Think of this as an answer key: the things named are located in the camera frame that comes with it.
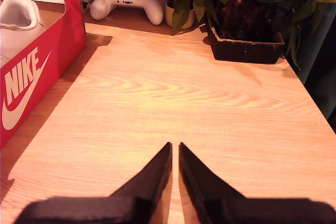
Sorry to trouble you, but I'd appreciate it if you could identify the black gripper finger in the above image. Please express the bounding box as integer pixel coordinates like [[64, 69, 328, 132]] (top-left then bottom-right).
[[178, 142, 247, 202], [109, 142, 173, 202]]

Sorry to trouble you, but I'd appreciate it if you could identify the red Nike shoebox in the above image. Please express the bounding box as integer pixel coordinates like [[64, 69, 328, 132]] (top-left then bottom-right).
[[0, 0, 88, 149]]

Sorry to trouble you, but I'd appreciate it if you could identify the white leather sneaker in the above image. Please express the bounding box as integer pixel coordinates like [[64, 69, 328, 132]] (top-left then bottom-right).
[[0, 0, 45, 69]]

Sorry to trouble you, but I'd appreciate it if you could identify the black plant tray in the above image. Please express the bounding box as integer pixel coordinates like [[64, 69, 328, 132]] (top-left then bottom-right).
[[206, 14, 286, 65]]

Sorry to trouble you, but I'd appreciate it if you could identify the small white plant pot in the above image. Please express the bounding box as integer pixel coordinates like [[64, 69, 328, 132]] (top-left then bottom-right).
[[165, 3, 196, 29]]

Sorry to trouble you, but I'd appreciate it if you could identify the white game controller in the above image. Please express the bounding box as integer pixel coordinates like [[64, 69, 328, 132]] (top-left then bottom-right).
[[89, 0, 164, 26]]

